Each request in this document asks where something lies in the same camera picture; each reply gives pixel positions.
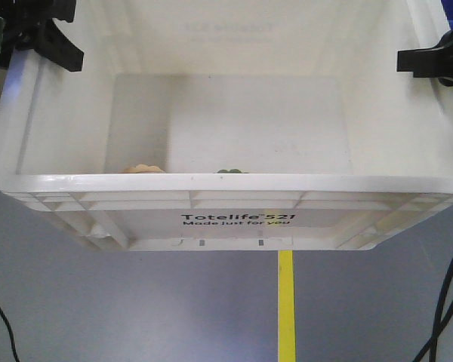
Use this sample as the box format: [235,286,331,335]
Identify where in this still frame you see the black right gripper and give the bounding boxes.
[396,30,453,86]

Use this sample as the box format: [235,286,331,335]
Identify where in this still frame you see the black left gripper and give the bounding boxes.
[0,1,84,72]

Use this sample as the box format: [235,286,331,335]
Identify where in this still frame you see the pink plush ball toy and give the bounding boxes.
[122,164,165,174]

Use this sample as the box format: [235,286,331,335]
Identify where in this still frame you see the white plastic tote box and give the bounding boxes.
[0,1,453,251]

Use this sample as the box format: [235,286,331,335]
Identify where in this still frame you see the cream plush ball toy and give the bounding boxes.
[217,168,247,174]

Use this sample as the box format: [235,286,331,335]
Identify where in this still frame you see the yellow floor tape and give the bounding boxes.
[278,250,297,362]

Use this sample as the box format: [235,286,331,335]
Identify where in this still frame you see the black cable right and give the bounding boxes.
[413,222,453,362]

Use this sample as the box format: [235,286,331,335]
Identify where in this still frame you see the black cable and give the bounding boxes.
[413,222,453,362]
[0,284,18,362]

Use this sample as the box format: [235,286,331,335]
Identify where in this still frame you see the black cable left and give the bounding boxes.
[0,284,18,362]

